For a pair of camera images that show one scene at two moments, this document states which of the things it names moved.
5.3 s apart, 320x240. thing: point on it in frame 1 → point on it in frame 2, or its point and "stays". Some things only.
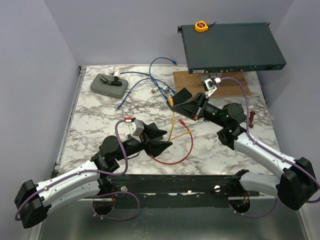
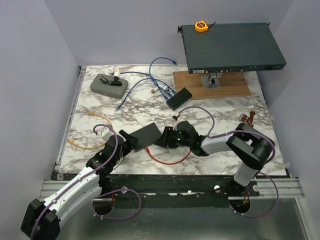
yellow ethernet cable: x=171 y=101 → x=72 y=143
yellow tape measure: x=201 y=26 stays
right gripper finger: x=189 y=107 → x=161 y=141
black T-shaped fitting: x=115 y=82 stays
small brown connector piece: x=252 y=114 stays
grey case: x=98 y=86 stays
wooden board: x=233 y=85 stays
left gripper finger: x=151 y=131 → x=131 y=139
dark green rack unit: x=229 y=48 stays
